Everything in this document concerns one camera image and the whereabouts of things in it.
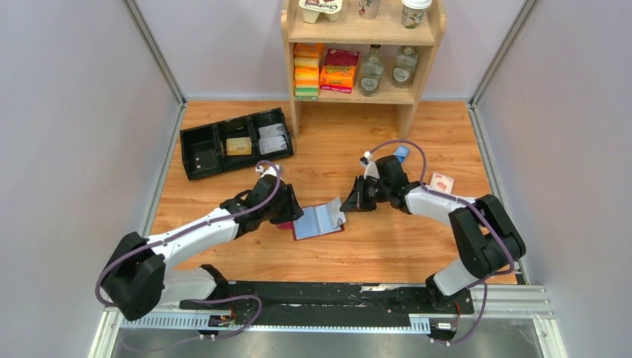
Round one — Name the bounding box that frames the white yogurt cup pack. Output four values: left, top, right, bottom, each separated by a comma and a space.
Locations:
298, 0, 344, 24

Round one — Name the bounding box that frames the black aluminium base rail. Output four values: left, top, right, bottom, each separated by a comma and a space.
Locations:
89, 281, 566, 357

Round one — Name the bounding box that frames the orange red snack box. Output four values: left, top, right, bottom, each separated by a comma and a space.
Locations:
319, 48, 360, 94

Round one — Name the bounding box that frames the white lidded cup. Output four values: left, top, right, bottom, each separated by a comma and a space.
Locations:
401, 0, 432, 29

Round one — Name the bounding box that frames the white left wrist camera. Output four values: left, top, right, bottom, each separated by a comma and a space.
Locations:
255, 163, 282, 178

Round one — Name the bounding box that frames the silver card in tray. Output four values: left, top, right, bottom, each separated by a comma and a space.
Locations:
259, 136, 288, 154

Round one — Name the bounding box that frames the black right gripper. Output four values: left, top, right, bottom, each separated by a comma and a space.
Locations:
340, 175, 391, 213

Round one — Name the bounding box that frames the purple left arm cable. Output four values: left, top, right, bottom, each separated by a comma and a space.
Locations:
95, 160, 285, 342

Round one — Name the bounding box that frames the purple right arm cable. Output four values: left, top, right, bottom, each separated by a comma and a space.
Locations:
361, 139, 517, 346

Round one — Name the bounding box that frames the gold card in tray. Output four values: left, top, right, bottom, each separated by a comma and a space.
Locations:
225, 137, 252, 157

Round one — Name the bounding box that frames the black three-compartment tray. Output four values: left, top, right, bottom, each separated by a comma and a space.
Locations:
180, 108, 294, 180

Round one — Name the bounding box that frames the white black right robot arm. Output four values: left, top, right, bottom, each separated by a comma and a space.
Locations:
340, 155, 526, 313

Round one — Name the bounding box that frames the stack of coloured sponges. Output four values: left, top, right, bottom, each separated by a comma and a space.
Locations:
293, 43, 325, 101

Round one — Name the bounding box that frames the wooden shelf unit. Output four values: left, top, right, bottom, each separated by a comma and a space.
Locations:
280, 1, 447, 138

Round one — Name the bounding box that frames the left clear glass bottle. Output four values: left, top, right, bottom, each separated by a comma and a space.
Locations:
358, 45, 384, 96

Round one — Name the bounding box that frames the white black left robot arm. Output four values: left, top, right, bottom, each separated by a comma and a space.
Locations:
95, 173, 303, 321

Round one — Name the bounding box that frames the right clear glass bottle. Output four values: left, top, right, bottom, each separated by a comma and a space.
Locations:
391, 45, 419, 88

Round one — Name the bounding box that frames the white VIP card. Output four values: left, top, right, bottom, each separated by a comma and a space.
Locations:
258, 123, 285, 139

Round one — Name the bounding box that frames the white red small packet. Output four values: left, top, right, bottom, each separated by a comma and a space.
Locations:
429, 172, 455, 194

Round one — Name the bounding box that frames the clear glass bottle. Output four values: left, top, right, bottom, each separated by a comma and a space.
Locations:
391, 45, 419, 88
358, 45, 384, 96

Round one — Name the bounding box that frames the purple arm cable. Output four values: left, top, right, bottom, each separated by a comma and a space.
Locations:
95, 160, 285, 342
361, 139, 517, 346

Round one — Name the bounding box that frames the patterned paper cup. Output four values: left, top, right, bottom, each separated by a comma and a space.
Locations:
358, 0, 381, 19

